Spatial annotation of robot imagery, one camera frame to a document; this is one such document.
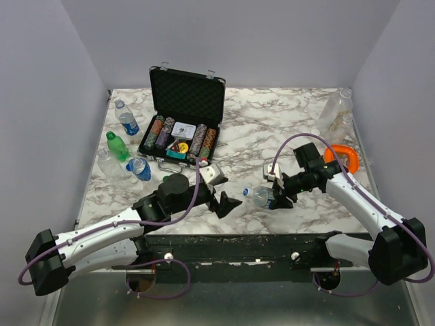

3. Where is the clear bottle green-blue label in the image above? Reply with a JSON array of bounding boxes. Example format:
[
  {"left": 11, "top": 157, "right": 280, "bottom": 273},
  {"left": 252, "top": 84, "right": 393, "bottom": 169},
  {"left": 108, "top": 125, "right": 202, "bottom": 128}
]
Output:
[{"left": 245, "top": 185, "right": 274, "bottom": 209}]

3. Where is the white blue water cap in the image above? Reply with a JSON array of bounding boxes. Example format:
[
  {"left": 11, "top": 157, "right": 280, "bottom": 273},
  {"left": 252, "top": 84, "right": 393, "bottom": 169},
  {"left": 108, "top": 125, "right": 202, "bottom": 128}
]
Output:
[{"left": 243, "top": 187, "right": 255, "bottom": 198}]

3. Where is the clear Pocari Sweat bottle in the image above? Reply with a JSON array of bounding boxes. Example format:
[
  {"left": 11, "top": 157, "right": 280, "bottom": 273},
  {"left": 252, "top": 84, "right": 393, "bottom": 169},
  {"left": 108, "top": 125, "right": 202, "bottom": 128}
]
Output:
[{"left": 334, "top": 113, "right": 353, "bottom": 144}]

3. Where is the square clear juice bottle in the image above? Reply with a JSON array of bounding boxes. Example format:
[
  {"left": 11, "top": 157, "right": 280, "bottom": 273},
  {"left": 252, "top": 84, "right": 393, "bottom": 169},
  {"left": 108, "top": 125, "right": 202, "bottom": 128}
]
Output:
[{"left": 316, "top": 88, "right": 353, "bottom": 135}]

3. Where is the blue label water bottle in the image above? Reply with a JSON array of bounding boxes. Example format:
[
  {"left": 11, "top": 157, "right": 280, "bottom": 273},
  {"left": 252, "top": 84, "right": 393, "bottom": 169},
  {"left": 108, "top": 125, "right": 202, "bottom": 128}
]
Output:
[{"left": 115, "top": 100, "right": 140, "bottom": 136}]

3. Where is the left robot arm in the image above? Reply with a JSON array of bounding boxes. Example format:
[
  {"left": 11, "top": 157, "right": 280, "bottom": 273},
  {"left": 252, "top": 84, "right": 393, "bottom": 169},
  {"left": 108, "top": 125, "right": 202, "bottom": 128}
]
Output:
[{"left": 18, "top": 173, "right": 241, "bottom": 296}]

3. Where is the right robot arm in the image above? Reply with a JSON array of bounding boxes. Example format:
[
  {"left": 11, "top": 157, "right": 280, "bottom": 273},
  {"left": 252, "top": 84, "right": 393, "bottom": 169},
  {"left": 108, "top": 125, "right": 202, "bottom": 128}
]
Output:
[{"left": 264, "top": 143, "right": 433, "bottom": 285}]

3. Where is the blue crushed bottle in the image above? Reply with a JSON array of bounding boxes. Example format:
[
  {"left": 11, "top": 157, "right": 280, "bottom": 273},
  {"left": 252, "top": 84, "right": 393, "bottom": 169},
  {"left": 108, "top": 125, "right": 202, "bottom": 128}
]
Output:
[{"left": 126, "top": 158, "right": 152, "bottom": 181}]

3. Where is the crushed clear bottle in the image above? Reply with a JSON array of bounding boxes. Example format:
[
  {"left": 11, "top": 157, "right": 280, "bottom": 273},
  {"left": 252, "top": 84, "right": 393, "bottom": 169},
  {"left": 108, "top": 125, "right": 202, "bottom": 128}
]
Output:
[{"left": 97, "top": 149, "right": 130, "bottom": 183}]

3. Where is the green soda bottle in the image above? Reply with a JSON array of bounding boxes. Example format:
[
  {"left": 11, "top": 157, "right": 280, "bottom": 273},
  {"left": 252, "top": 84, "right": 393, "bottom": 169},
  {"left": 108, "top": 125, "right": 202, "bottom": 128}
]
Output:
[{"left": 105, "top": 131, "right": 130, "bottom": 162}]

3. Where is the yellow dealer chip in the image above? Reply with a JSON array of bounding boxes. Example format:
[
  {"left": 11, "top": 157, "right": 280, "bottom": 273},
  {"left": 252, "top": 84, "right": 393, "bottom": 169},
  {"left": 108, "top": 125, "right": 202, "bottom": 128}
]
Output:
[{"left": 178, "top": 143, "right": 189, "bottom": 153}]

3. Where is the black poker chip case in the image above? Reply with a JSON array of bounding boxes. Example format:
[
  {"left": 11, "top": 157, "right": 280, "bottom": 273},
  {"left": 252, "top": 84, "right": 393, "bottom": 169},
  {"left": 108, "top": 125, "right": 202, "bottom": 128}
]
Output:
[{"left": 137, "top": 66, "right": 226, "bottom": 169}]

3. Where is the black front rail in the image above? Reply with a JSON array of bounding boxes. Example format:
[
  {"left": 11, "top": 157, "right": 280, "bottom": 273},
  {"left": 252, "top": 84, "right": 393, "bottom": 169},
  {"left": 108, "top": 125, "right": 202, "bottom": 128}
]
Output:
[{"left": 125, "top": 234, "right": 353, "bottom": 289}]

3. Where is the orange ring toy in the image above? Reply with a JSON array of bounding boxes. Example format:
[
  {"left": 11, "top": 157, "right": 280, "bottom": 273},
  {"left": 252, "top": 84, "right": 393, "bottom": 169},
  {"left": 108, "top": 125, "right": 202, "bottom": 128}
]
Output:
[{"left": 323, "top": 144, "right": 360, "bottom": 174}]

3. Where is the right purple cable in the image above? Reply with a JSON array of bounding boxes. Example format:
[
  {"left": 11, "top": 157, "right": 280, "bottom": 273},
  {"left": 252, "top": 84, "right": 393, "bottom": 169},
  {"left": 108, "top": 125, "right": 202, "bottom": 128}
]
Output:
[{"left": 270, "top": 133, "right": 435, "bottom": 298}]

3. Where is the purple cable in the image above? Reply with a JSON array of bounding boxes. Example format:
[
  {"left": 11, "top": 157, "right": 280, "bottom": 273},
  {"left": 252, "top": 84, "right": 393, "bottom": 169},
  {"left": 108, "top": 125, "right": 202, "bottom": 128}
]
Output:
[
  {"left": 270, "top": 133, "right": 435, "bottom": 298},
  {"left": 17, "top": 158, "right": 203, "bottom": 300}
]

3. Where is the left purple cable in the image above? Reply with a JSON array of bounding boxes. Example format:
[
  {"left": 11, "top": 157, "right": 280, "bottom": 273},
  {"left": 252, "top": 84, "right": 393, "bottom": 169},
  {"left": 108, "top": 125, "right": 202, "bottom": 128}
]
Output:
[{"left": 17, "top": 158, "right": 203, "bottom": 300}]

